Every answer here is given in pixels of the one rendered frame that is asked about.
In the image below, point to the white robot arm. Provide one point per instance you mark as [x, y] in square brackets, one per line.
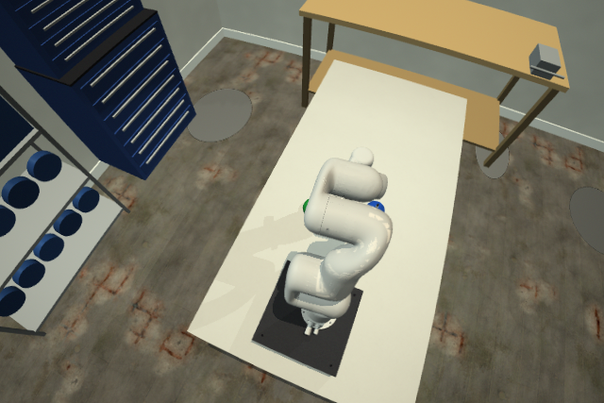
[366, 230]

